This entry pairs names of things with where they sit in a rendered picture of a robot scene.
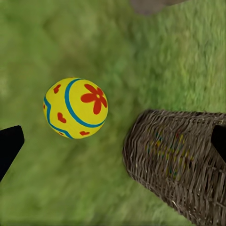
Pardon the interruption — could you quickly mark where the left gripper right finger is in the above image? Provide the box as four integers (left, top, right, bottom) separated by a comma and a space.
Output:
211, 125, 226, 163

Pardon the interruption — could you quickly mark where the wicker basket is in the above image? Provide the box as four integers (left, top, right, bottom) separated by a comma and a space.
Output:
122, 109, 226, 226

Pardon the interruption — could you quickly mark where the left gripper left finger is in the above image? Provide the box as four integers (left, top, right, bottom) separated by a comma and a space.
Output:
0, 125, 24, 181

